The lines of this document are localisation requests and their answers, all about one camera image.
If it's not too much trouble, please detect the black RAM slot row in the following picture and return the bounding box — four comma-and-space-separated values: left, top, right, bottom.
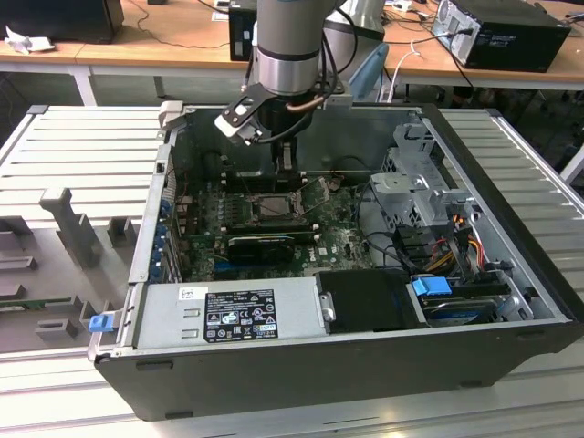
225, 220, 318, 235
223, 169, 308, 193

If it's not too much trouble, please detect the black graphics card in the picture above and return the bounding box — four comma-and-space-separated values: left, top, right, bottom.
225, 235, 296, 265

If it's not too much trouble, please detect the blue expansion slot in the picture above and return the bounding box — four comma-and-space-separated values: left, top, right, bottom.
214, 257, 238, 279

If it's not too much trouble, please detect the large black box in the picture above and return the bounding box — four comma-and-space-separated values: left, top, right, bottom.
0, 0, 125, 46

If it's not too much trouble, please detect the grey case latch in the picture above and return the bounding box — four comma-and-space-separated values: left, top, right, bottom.
158, 100, 187, 134

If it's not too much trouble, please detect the black tower PC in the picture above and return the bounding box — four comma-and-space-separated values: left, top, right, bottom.
432, 0, 572, 73

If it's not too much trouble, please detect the hard disk drive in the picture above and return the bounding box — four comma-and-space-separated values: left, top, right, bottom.
422, 295, 501, 328

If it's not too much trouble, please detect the wooden desk with tower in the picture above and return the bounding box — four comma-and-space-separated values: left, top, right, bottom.
382, 0, 584, 90

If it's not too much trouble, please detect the small black box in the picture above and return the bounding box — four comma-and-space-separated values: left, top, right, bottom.
228, 6, 259, 63

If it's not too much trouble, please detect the crumpled white paper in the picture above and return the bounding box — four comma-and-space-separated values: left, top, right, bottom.
3, 25, 57, 56

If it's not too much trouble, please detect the pale blue teach pendant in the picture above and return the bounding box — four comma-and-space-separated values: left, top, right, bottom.
349, 43, 390, 102

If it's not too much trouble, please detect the blue disk carrier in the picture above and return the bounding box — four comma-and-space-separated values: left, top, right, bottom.
410, 275, 453, 306

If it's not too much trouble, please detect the green motherboard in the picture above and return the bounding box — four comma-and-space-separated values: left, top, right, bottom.
172, 175, 380, 282

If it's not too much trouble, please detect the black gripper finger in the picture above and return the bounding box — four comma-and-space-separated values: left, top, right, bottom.
271, 136, 301, 193

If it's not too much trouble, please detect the grey power supply unit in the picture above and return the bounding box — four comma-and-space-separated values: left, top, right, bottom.
135, 276, 329, 351

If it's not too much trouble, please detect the white cable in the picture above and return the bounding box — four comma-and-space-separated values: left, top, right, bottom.
390, 39, 423, 102

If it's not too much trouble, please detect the yellow red wire bundle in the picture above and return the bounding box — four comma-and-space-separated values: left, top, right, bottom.
426, 235, 485, 275

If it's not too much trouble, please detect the metal socket cover frame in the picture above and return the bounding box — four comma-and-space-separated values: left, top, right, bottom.
295, 176, 330, 216

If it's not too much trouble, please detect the grey metal drive cage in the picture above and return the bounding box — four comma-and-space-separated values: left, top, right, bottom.
368, 121, 478, 229

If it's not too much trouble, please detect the CPU socket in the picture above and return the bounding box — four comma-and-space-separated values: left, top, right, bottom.
245, 191, 305, 225

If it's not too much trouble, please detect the wooden desk white frame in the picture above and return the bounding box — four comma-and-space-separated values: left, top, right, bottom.
0, 0, 238, 69

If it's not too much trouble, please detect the black open PC case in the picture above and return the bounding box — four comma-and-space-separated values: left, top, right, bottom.
86, 100, 584, 423

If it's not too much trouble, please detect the black plastic shroud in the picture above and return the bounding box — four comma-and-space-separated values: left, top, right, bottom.
314, 268, 430, 335

